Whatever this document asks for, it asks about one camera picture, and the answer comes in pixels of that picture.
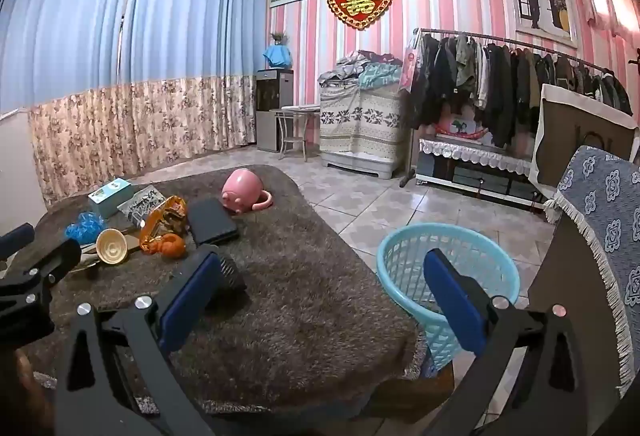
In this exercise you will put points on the pink pig mug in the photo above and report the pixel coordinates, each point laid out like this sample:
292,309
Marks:
240,188

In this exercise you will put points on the colourful picture board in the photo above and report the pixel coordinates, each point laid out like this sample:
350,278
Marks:
462,128

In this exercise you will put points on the black zip case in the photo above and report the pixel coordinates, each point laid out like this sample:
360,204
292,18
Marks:
212,221

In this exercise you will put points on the grey patterned fringed cloth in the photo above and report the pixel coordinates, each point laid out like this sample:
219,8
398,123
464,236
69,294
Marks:
605,226

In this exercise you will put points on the wooden table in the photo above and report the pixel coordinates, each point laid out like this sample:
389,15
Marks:
400,398

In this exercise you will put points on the black and white snack wrapper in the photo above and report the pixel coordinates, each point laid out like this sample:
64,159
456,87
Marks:
140,206

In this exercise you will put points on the grey water dispenser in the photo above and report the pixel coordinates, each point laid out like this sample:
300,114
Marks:
272,110

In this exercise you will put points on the brown shaggy blanket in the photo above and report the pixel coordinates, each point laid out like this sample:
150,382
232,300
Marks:
310,296

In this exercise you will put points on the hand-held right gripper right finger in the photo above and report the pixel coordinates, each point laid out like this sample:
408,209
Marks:
455,306

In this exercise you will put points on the cream plastic cup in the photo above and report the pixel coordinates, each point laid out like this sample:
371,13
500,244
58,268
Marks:
114,246

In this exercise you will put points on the orange snack wrapper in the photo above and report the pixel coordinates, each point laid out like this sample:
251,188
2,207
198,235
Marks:
152,223

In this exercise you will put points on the brown wrapper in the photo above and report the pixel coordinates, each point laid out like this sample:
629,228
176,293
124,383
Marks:
174,215

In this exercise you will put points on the pile of folded clothes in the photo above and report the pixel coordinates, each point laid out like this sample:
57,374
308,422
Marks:
357,68

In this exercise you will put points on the low dark cabinet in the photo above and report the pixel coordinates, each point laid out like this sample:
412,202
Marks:
475,181

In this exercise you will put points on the blue plastic bag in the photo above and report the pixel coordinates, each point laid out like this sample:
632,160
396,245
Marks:
84,226

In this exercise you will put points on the black wall hook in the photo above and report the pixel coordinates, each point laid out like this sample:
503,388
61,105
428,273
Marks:
638,58

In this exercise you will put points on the light blue plastic basket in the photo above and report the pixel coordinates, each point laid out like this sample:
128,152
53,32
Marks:
400,261

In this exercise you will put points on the small round side table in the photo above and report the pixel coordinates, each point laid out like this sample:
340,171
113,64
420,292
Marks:
295,113

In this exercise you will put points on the white lace cloth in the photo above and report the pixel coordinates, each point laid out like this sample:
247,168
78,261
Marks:
475,154

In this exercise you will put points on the small potted plant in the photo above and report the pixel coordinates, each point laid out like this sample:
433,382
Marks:
280,38

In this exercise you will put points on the black perforated object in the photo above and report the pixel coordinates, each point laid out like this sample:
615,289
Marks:
231,273

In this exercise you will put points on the row of hanging clothes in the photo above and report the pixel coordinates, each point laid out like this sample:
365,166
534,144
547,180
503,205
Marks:
500,80

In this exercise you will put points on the brown wooden cabinet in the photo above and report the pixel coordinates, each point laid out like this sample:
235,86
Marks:
565,276

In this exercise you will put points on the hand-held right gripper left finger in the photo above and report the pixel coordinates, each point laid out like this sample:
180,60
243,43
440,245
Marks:
190,301

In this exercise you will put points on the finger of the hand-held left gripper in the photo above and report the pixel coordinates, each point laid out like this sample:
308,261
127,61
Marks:
50,262
15,237

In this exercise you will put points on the patterned beige cloth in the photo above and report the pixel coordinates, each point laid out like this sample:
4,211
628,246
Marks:
360,120

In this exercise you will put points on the metal clothes rack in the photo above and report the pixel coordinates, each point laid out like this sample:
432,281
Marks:
500,38

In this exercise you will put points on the teal cardboard box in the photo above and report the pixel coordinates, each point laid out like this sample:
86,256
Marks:
110,196

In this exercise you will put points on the blue floral curtain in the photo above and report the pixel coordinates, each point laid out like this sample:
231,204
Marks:
175,40

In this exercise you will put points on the pink hanging packet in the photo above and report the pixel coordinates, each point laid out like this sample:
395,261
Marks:
409,65

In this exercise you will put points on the grey plastic cabinet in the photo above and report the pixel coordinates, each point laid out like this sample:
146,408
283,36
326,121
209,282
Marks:
360,164

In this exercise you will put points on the orange fruit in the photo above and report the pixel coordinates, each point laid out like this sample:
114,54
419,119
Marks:
170,247

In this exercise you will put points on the blue cloth cover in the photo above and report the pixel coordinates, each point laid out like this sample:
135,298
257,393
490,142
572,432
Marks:
278,55

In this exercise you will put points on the brown furniture with white cover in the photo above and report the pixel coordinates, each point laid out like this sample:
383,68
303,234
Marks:
575,135

